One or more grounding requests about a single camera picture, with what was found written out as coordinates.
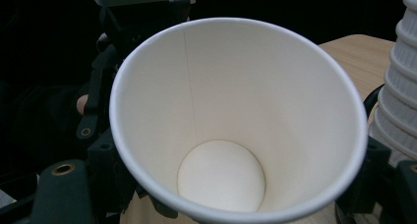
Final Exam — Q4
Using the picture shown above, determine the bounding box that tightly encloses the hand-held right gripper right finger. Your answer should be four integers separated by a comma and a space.
334, 135, 393, 220

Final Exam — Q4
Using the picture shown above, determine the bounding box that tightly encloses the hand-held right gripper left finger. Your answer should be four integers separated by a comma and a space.
86, 128, 180, 219

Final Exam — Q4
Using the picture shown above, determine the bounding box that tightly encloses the black wire cup holder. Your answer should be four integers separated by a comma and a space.
362, 84, 386, 119

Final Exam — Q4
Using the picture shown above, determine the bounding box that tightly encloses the stack of white paper cups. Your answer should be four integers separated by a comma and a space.
368, 0, 417, 168

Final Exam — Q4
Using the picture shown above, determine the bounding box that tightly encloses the blue ribbed paper cup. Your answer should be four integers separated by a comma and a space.
108, 17, 369, 224

